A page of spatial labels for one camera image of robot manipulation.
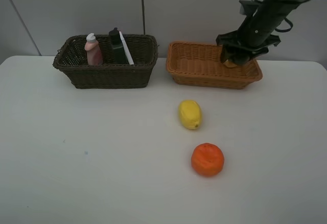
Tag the black bottle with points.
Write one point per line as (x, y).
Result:
(117, 47)

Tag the pink bottle white cap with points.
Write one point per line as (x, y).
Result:
(93, 51)

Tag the orange tangerine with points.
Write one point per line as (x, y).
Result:
(207, 160)

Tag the yellow lemon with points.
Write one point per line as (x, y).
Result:
(190, 114)

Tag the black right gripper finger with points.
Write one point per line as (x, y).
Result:
(227, 54)
(241, 58)

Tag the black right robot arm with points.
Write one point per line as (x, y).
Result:
(268, 16)

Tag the dark brown wicker basket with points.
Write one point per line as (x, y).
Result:
(71, 59)

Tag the white marker red cap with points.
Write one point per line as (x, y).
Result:
(126, 49)

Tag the red orange peach half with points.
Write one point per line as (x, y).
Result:
(229, 64)

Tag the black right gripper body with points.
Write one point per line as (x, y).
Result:
(248, 42)

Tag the orange wicker basket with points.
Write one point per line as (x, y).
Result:
(198, 64)

